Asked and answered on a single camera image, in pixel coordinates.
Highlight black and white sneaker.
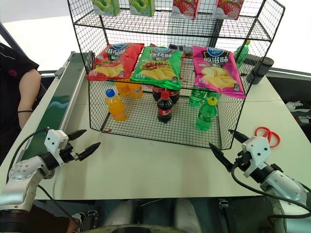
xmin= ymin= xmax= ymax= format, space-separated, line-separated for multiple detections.
xmin=284 ymin=100 xmax=311 ymax=113

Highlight cola bottle red cap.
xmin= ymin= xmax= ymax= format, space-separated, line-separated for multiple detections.
xmin=156 ymin=91 xmax=174 ymax=125

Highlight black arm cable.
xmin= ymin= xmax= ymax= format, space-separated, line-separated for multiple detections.
xmin=230 ymin=164 xmax=311 ymax=219
xmin=5 ymin=128 xmax=51 ymax=185

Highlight orange soda bottle blue cap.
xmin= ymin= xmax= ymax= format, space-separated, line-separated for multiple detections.
xmin=104 ymin=88 xmax=128 ymax=122

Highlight black tumbler cup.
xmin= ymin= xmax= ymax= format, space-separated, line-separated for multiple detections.
xmin=246 ymin=57 xmax=275 ymax=85

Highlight pink chips bag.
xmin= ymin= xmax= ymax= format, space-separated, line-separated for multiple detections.
xmin=192 ymin=45 xmax=246 ymax=100

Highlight red strawberry juice carton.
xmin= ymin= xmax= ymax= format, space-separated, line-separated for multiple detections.
xmin=214 ymin=0 xmax=245 ymax=21
xmin=171 ymin=0 xmax=201 ymax=21

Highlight red scissors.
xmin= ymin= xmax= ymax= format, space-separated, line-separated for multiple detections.
xmin=254 ymin=126 xmax=281 ymax=150

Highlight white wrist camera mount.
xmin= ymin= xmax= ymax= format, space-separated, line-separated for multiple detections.
xmin=44 ymin=129 xmax=69 ymax=166
xmin=241 ymin=136 xmax=272 ymax=178

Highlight green chips bag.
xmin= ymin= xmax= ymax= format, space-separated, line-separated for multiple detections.
xmin=129 ymin=46 xmax=184 ymax=91

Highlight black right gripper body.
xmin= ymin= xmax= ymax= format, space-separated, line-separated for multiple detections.
xmin=232 ymin=150 xmax=253 ymax=172

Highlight grey shoe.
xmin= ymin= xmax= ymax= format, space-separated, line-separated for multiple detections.
xmin=71 ymin=212 xmax=86 ymax=228

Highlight purple snack packet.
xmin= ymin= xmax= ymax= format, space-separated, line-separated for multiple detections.
xmin=169 ymin=43 xmax=193 ymax=53

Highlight green conveyor belt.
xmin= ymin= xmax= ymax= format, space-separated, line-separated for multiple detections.
xmin=18 ymin=50 xmax=95 ymax=163

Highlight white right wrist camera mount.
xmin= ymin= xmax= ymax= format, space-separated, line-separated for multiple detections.
xmin=241 ymin=136 xmax=272 ymax=178

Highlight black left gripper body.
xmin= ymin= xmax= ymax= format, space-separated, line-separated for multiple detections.
xmin=59 ymin=142 xmax=80 ymax=163

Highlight green apple juice carton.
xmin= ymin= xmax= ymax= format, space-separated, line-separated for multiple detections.
xmin=128 ymin=0 xmax=156 ymax=17
xmin=91 ymin=0 xmax=121 ymax=17

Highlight green soda bottle yellow cap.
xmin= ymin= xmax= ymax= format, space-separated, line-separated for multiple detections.
xmin=195 ymin=97 xmax=219 ymax=132

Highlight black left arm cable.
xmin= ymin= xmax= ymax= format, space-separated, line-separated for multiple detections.
xmin=5 ymin=128 xmax=51 ymax=185

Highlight black wire rack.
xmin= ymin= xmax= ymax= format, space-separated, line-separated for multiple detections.
xmin=66 ymin=0 xmax=286 ymax=150

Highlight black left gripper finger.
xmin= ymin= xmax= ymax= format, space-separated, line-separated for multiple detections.
xmin=67 ymin=129 xmax=87 ymax=142
xmin=78 ymin=142 xmax=102 ymax=162

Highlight person in black shirt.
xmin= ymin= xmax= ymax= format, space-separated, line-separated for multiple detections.
xmin=0 ymin=42 xmax=40 ymax=166

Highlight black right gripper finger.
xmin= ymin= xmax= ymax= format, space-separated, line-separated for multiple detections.
xmin=208 ymin=142 xmax=235 ymax=173
xmin=228 ymin=129 xmax=249 ymax=146

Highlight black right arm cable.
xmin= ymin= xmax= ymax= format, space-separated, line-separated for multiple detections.
xmin=230 ymin=164 xmax=311 ymax=219

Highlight person's hand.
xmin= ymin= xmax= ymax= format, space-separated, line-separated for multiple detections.
xmin=18 ymin=112 xmax=33 ymax=130

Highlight red chips bag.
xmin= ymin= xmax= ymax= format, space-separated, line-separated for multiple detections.
xmin=86 ymin=42 xmax=145 ymax=82

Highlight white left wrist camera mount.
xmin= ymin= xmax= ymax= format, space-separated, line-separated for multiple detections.
xmin=44 ymin=129 xmax=69 ymax=166

